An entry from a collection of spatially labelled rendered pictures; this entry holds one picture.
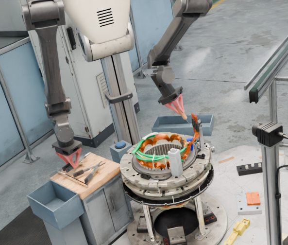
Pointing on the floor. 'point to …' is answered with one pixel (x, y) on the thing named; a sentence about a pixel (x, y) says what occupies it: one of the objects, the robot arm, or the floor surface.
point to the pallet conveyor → (263, 84)
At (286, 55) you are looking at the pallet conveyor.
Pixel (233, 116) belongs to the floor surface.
